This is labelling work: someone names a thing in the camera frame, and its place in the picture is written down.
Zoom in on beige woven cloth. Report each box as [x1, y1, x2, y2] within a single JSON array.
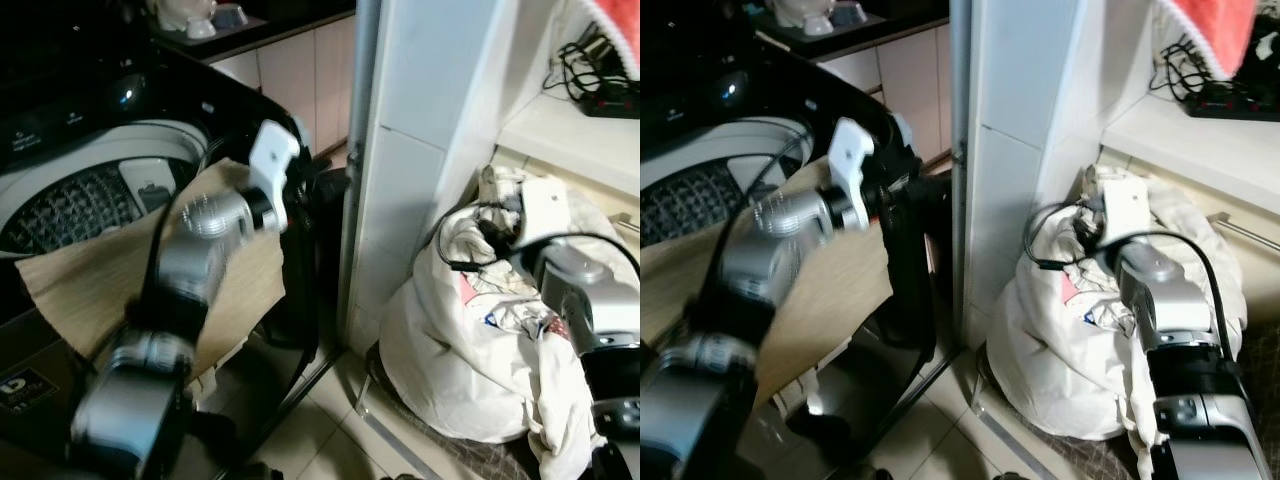
[[15, 157, 293, 389], [640, 160, 891, 406]]

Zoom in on cream laundry pile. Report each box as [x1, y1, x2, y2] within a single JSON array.
[[377, 164, 641, 480], [984, 164, 1253, 480]]

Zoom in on black top-load washing machine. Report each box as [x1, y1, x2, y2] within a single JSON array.
[[0, 38, 348, 480], [640, 40, 951, 480]]

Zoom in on grey metal pipe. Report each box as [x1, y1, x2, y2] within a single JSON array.
[[947, 0, 977, 336], [337, 0, 384, 336]]

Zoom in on white printed garment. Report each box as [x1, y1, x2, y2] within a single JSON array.
[[1058, 272, 1133, 333], [455, 270, 578, 348]]

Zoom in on pale pink cabinet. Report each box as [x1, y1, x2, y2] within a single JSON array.
[[818, 24, 951, 167], [208, 18, 358, 159]]

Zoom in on dark kitchen countertop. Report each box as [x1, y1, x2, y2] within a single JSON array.
[[752, 0, 951, 63], [148, 0, 358, 63]]

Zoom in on black power strip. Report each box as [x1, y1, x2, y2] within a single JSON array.
[[578, 84, 641, 120], [1184, 84, 1280, 122]]

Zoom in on white pot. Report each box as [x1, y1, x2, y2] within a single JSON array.
[[773, 0, 837, 30], [150, 0, 222, 40]]

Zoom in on perforated steel washer drum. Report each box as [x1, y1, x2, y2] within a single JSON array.
[[0, 120, 213, 259], [640, 118, 813, 251]]

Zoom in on red cloth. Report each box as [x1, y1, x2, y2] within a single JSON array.
[[1158, 0, 1260, 80], [590, 0, 641, 83]]

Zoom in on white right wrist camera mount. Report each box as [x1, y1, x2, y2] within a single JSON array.
[[1097, 179, 1152, 247], [517, 177, 572, 243]]

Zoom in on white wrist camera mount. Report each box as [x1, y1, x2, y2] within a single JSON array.
[[517, 177, 572, 243], [1097, 179, 1152, 247], [828, 117, 877, 233], [246, 119, 302, 217]]

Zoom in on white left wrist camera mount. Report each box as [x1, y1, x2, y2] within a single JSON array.
[[828, 117, 877, 233], [246, 119, 302, 217]]

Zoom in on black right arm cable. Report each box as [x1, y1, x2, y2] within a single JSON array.
[[434, 203, 641, 286], [1024, 203, 1229, 366]]

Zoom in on tangled black cords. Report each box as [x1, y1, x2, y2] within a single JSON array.
[[544, 28, 629, 103], [1148, 33, 1233, 103]]

